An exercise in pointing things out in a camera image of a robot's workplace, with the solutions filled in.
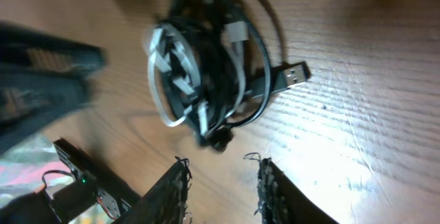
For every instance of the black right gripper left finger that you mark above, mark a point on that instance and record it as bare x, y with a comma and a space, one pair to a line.
166, 201

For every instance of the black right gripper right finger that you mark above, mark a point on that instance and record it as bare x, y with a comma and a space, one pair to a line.
280, 201

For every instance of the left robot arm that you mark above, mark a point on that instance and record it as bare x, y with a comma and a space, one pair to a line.
33, 98

